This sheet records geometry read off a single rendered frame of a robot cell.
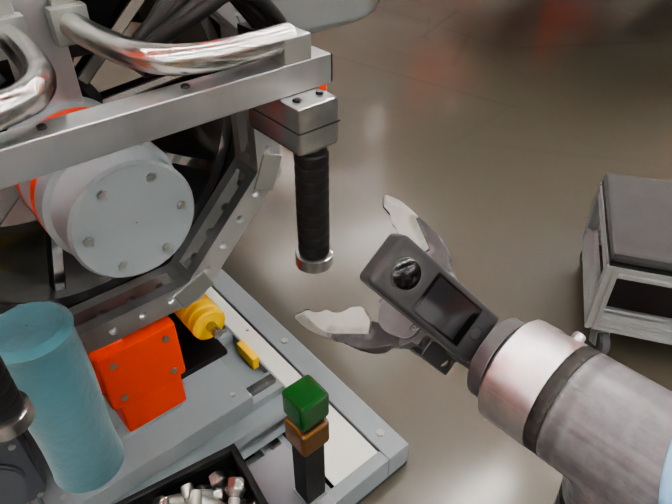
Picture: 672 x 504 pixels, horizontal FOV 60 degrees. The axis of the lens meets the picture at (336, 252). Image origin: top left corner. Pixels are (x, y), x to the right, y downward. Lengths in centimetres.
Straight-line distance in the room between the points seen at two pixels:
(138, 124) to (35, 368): 29
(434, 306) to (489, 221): 167
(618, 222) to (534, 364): 119
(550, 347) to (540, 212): 177
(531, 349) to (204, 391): 89
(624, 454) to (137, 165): 45
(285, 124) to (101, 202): 18
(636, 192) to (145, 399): 134
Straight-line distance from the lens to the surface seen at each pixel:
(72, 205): 57
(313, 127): 57
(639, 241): 156
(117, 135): 50
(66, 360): 69
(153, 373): 93
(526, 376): 44
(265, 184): 86
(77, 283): 93
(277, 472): 85
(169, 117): 52
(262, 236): 198
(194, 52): 52
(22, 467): 111
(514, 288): 185
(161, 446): 118
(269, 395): 129
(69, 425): 75
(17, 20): 64
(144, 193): 59
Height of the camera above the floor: 118
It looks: 38 degrees down
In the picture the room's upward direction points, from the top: straight up
